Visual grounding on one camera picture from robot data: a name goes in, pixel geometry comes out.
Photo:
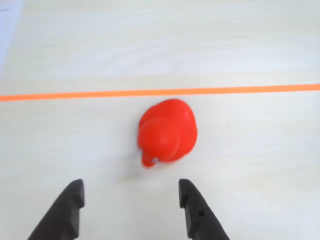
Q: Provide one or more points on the red rubber duck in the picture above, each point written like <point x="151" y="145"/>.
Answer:
<point x="167" y="130"/>

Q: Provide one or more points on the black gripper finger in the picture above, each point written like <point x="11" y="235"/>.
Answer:
<point x="62" y="212"/>
<point x="197" y="212"/>

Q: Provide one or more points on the white paper sheet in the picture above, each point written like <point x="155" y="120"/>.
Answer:
<point x="7" y="27"/>

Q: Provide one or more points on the orange tape strip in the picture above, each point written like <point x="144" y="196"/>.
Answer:
<point x="160" y="92"/>

